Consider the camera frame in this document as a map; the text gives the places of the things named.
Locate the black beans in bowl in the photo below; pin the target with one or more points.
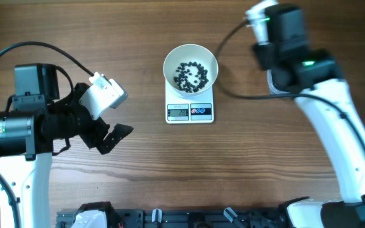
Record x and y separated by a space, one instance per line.
190 77

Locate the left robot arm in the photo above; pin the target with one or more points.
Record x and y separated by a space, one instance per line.
34 118

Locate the white round bowl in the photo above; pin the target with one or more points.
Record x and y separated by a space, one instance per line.
191 52

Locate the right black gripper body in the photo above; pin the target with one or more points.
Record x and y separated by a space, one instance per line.
265 54

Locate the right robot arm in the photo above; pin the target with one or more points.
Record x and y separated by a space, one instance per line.
315 82

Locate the clear plastic food container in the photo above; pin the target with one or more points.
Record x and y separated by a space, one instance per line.
272 88

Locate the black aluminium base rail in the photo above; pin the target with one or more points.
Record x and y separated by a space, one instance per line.
182 218

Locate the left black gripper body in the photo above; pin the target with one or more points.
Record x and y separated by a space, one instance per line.
77 122

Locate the white digital kitchen scale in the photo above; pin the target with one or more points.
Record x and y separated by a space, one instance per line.
191 109

